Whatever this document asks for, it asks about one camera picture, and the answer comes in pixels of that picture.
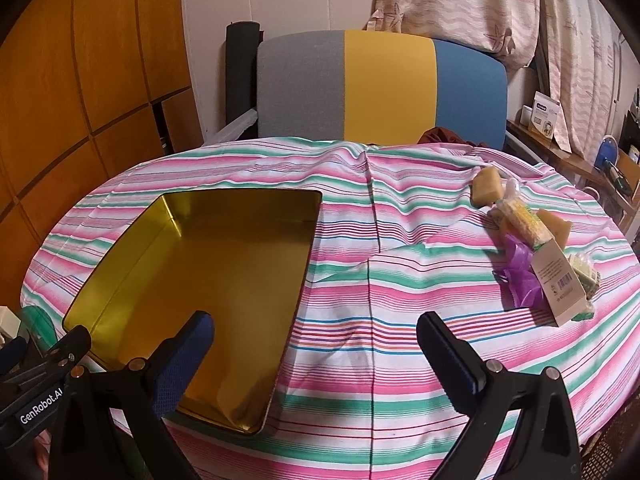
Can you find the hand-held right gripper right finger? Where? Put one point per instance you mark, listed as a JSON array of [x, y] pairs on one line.
[[450, 360]]

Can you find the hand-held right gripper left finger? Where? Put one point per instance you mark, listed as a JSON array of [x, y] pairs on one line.
[[186, 360]]

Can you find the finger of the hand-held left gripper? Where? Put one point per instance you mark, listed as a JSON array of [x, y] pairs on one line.
[[10, 354], [65, 347]]

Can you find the gold tin box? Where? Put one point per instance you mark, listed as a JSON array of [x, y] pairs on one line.
[[225, 270]]

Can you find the purple plastic packet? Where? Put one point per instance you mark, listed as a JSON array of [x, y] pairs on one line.
[[520, 272]]

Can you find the cream carton box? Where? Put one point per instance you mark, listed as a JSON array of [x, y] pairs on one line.
[[555, 280]]

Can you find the green patterned carton box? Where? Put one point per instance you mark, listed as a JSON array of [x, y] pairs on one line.
[[585, 277]]

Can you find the yellow block sponge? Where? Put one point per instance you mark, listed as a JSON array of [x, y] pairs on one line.
[[556, 227], [487, 187]]

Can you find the striped tablecloth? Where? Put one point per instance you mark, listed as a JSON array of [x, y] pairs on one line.
[[400, 310]]

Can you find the dark red cloth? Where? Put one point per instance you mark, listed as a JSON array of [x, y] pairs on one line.
[[445, 137]]

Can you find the wooden side shelf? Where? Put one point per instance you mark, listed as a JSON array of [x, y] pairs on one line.
[[565, 157]]

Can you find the small white jar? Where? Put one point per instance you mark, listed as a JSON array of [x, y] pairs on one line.
[[526, 116]]

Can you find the white box with face picture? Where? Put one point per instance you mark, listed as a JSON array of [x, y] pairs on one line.
[[544, 115]]

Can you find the wooden wardrobe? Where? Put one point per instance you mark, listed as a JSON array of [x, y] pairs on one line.
[[75, 85]]

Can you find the open wooden box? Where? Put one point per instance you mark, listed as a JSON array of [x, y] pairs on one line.
[[631, 165]]

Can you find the grey yellow blue chair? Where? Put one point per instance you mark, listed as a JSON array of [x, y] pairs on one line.
[[385, 85]]

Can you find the pink patterned curtain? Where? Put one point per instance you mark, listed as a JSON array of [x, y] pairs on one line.
[[575, 35]]

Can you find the pink starfish print cloth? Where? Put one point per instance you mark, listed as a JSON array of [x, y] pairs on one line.
[[450, 5]]

